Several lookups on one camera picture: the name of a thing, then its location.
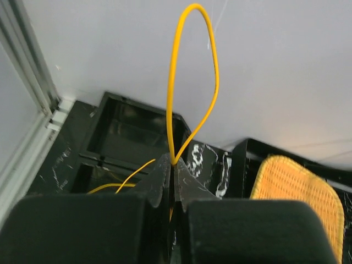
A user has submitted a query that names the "black low dish rack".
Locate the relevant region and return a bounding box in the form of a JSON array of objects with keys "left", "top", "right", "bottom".
[{"left": 225, "top": 138, "right": 351, "bottom": 200}]

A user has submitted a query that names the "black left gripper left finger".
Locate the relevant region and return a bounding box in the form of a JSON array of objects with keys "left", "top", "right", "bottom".
[{"left": 1, "top": 153, "right": 171, "bottom": 263}]

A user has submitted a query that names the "aluminium frame rail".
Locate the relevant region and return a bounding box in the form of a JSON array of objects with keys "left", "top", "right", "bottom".
[{"left": 1, "top": 1, "right": 73, "bottom": 222}]

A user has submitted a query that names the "orange woven mat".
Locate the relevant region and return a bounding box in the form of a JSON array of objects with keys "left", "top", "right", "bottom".
[{"left": 250, "top": 156, "right": 345, "bottom": 263}]

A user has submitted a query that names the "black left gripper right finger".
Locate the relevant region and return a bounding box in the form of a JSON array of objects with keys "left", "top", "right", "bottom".
[{"left": 174, "top": 161, "right": 337, "bottom": 263}]

